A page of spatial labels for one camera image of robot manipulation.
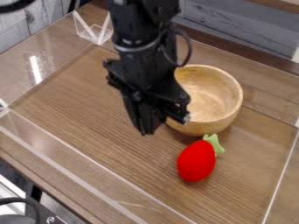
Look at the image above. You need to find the red felt strawberry toy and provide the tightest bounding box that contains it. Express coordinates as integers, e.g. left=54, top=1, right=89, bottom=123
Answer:
left=177, top=134, right=226, bottom=182

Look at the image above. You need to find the wooden bowl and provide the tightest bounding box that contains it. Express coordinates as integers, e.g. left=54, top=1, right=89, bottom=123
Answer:
left=167, top=64, right=245, bottom=137

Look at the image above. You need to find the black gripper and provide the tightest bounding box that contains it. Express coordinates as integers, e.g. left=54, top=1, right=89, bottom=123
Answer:
left=103, top=45, right=193, bottom=136

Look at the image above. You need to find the clear acrylic corner bracket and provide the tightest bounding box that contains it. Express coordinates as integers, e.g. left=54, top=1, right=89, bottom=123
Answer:
left=73, top=11, right=114, bottom=46

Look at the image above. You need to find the black cable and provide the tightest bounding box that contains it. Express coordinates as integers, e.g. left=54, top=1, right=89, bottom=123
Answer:
left=0, top=0, right=37, bottom=14

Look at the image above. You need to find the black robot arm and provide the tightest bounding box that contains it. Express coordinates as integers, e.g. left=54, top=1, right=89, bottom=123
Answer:
left=103, top=0, right=191, bottom=135

